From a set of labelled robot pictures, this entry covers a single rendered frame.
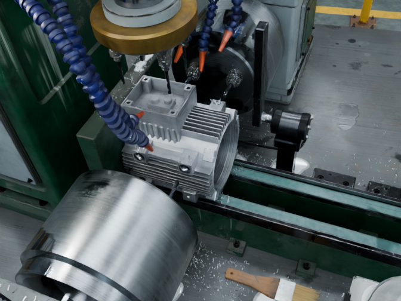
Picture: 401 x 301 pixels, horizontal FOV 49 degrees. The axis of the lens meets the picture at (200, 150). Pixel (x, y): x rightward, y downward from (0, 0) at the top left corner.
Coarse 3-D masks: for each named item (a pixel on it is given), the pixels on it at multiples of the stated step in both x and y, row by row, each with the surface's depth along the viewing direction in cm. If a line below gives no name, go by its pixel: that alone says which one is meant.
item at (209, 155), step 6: (228, 108) 90; (234, 114) 90; (204, 150) 83; (210, 150) 83; (216, 150) 83; (204, 156) 83; (210, 156) 83; (216, 192) 91; (210, 198) 92; (216, 198) 92
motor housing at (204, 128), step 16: (192, 112) 88; (208, 112) 88; (224, 112) 88; (192, 128) 85; (208, 128) 85; (224, 128) 86; (128, 144) 90; (160, 144) 88; (176, 144) 87; (192, 144) 86; (208, 144) 85; (224, 144) 99; (128, 160) 90; (160, 160) 87; (176, 160) 85; (224, 160) 99; (144, 176) 93; (160, 176) 90; (176, 176) 88; (192, 176) 86; (208, 176) 85; (224, 176) 98; (208, 192) 88
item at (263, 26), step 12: (264, 24) 82; (252, 36) 83; (264, 36) 82; (264, 48) 84; (264, 60) 87; (264, 72) 90; (264, 84) 93; (252, 96) 94; (264, 96) 96; (252, 108) 96; (252, 120) 99; (264, 120) 98
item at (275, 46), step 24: (216, 24) 99; (240, 24) 100; (192, 48) 102; (216, 48) 99; (240, 48) 97; (192, 72) 103; (216, 72) 104; (240, 72) 101; (216, 96) 110; (240, 96) 107
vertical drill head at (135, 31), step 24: (120, 0) 68; (144, 0) 67; (168, 0) 69; (192, 0) 73; (96, 24) 70; (120, 24) 69; (144, 24) 68; (168, 24) 68; (192, 24) 71; (120, 48) 69; (144, 48) 68; (168, 48) 70; (120, 72) 80
